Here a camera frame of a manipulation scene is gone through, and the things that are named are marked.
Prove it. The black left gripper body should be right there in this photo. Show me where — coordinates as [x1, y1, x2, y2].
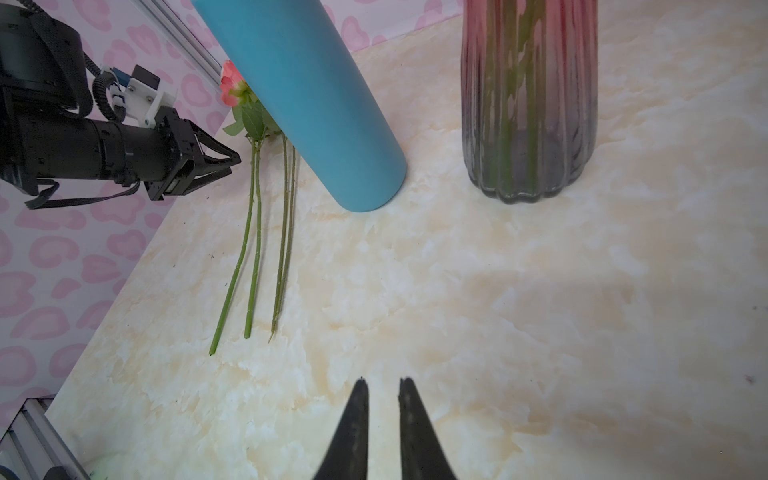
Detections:
[144, 106, 206, 201]

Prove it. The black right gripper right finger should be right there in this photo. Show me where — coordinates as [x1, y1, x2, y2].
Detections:
[398, 378, 457, 480]

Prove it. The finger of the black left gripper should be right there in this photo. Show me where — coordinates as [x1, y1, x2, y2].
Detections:
[188, 120, 241, 165]
[162, 164, 232, 196]

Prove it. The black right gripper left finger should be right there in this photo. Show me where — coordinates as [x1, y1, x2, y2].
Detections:
[313, 378, 369, 480]

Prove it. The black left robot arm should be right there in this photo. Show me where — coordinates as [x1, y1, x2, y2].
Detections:
[1, 1, 241, 210]

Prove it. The teal ceramic vase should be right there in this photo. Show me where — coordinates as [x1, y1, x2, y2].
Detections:
[194, 0, 407, 212]

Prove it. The pink glass vase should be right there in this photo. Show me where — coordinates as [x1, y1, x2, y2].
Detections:
[461, 0, 598, 204]

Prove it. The magenta small rose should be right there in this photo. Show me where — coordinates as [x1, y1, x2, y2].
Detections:
[269, 136, 299, 340]

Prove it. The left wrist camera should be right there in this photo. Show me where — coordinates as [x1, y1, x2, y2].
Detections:
[109, 65, 178, 128]

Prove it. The left corner aluminium post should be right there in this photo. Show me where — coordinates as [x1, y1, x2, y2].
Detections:
[133, 0, 222, 87]

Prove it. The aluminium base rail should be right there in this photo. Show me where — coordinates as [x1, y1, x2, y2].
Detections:
[1, 395, 90, 480]

